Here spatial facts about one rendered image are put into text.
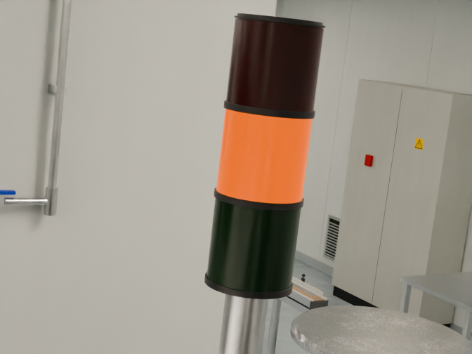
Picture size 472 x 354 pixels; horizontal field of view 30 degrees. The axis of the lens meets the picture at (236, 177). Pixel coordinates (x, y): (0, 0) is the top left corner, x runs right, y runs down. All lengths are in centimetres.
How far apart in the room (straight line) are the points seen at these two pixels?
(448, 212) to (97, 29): 578
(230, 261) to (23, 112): 146
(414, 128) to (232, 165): 711
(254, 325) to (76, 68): 148
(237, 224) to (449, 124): 684
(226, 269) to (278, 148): 7
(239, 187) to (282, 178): 2
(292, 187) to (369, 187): 751
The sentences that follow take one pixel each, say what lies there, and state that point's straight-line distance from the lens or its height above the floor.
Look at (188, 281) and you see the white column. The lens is 217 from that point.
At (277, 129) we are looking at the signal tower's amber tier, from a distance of 47.
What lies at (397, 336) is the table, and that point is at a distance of 458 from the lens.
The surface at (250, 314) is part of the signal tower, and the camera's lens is 50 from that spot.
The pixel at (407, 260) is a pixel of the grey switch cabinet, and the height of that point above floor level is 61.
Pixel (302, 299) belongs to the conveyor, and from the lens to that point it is 500.
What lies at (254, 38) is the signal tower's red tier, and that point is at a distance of 47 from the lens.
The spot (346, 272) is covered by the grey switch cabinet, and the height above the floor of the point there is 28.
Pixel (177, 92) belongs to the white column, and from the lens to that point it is 205.
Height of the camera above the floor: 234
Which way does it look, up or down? 9 degrees down
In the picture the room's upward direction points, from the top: 7 degrees clockwise
